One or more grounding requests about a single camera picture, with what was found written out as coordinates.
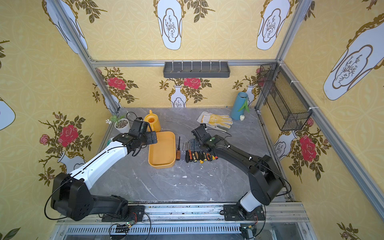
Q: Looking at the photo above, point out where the yellow storage box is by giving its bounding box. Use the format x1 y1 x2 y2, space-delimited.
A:
148 131 176 169

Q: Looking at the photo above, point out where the black yellow cap screwdriver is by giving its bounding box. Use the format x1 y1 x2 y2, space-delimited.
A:
198 151 204 164

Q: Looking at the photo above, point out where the orange handled screwdriver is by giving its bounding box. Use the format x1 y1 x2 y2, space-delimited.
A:
188 141 193 162

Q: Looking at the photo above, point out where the clear handle screwdriver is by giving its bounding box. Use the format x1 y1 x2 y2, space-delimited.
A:
181 143 186 161

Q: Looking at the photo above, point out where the black ribbed handle screwdriver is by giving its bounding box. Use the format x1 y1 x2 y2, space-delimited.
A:
185 142 190 163

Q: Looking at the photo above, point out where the orange grip black shaft screwdriver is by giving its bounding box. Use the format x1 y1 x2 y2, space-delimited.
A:
176 137 181 161

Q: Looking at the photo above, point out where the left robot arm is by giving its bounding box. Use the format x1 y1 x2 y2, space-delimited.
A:
46 118 157 221

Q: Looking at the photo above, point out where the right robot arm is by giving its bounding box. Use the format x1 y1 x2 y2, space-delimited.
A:
192 124 290 213

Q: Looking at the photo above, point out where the yellow watering can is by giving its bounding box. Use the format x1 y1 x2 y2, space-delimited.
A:
144 110 162 132

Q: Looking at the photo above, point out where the white potted plant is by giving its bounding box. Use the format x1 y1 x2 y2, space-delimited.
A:
106 115 130 133

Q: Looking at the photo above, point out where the yellow white work glove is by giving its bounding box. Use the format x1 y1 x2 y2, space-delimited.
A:
197 112 233 132

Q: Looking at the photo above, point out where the teal vase with flower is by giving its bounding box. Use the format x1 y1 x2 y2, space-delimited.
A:
231 92 250 120

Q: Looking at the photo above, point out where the grey wall shelf rack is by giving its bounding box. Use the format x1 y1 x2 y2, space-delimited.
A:
163 61 231 79

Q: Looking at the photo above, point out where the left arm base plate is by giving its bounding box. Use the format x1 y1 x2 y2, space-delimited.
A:
102 205 145 223

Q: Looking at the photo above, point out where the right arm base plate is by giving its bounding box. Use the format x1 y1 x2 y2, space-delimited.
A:
220 205 266 221

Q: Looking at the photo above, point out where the black wire mesh basket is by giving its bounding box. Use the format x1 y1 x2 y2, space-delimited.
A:
258 63 312 131

